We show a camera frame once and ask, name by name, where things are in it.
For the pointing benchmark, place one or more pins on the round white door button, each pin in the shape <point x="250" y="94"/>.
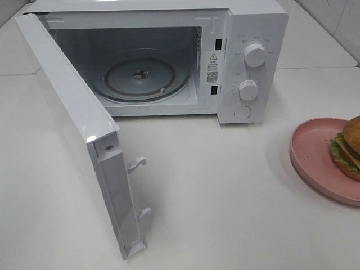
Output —
<point x="242" y="112"/>

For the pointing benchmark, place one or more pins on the white microwave door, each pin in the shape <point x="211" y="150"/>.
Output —
<point x="89" y="133"/>

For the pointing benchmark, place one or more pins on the white microwave knob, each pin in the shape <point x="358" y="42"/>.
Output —
<point x="248" y="90"/>
<point x="255" y="54"/>

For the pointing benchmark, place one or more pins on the pink plate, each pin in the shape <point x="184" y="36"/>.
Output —
<point x="311" y="157"/>

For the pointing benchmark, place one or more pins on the burger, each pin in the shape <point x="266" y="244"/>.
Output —
<point x="345" y="149"/>

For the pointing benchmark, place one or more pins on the glass microwave turntable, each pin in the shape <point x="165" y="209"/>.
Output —
<point x="139" y="75"/>

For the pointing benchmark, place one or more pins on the white microwave oven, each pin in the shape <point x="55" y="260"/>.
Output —
<point x="208" y="35"/>

